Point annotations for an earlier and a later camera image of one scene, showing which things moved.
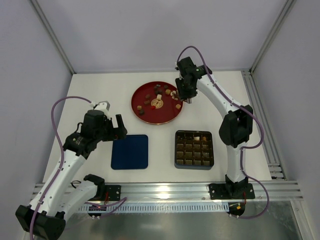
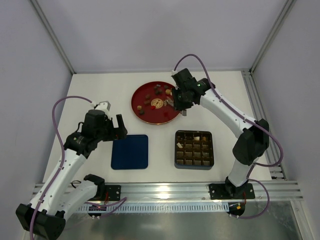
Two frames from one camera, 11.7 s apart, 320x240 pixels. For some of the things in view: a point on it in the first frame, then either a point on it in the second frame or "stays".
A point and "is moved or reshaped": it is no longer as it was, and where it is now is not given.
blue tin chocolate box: [194, 150] stays
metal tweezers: [188, 100] is moved or reshaped
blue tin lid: [131, 152] stays
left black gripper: [115, 130] stays
